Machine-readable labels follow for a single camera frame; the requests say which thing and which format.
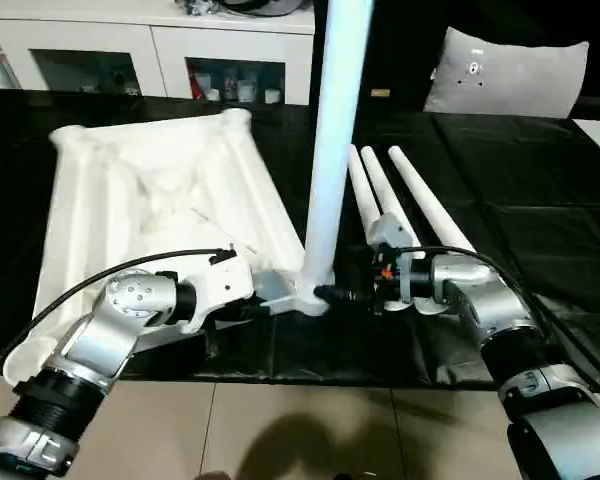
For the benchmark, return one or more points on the white plastic table leg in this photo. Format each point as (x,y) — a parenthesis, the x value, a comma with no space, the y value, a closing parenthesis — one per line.
(362,190)
(385,190)
(430,200)
(335,125)

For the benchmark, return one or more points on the white plastic table top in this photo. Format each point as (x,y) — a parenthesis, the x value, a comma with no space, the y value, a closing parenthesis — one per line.
(155,165)

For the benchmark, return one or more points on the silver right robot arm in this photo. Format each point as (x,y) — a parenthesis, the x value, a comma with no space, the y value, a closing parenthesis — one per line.
(500,310)

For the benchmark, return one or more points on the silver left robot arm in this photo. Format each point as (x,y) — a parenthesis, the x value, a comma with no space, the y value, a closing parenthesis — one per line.
(105,345)

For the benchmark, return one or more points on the black work mat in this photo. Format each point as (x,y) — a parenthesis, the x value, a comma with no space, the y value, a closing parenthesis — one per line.
(530,190)

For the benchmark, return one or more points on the white cup behind glass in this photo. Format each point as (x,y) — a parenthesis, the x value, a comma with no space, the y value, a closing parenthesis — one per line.
(271,94)

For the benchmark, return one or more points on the black box with yellow label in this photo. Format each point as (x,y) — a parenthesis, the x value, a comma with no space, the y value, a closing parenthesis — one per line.
(400,50)

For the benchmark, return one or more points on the red bottle behind glass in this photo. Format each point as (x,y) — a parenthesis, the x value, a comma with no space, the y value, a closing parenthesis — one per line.
(194,84)

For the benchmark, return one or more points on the grey cushion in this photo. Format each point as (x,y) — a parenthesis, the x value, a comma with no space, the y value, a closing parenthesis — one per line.
(510,75)

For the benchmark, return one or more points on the white glass-door cabinet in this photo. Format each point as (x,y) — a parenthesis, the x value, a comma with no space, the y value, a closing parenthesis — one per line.
(155,40)

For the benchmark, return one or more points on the grey helmet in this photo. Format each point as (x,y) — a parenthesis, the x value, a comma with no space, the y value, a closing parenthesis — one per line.
(260,4)

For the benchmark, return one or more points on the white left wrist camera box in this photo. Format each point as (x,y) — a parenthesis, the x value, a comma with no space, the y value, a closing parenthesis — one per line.
(220,285)

